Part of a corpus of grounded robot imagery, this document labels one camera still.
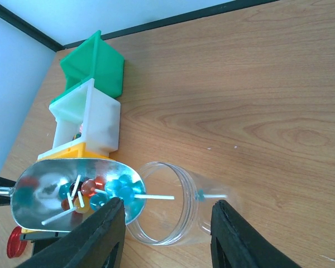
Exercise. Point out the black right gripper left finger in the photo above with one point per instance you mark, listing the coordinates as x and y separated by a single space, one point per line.
97 242

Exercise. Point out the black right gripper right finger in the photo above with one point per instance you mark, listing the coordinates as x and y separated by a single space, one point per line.
235 243

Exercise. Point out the silver metal scoop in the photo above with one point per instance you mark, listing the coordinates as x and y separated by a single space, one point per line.
49 193

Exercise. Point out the clear plastic jar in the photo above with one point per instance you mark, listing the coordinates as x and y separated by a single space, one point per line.
185 220

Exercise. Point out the red jar lid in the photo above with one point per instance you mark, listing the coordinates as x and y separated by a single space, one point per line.
15 246

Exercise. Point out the black candy bin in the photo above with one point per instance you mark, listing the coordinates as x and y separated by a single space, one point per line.
41 239

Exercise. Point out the yellow candy bin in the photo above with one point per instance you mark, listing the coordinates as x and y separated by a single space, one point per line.
76 151

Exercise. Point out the white candy bin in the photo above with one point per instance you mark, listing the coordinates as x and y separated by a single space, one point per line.
87 115

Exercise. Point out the green candy bin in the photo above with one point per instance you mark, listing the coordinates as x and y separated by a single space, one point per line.
96 59

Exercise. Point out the black enclosure frame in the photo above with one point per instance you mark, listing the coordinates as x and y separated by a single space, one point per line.
60 25

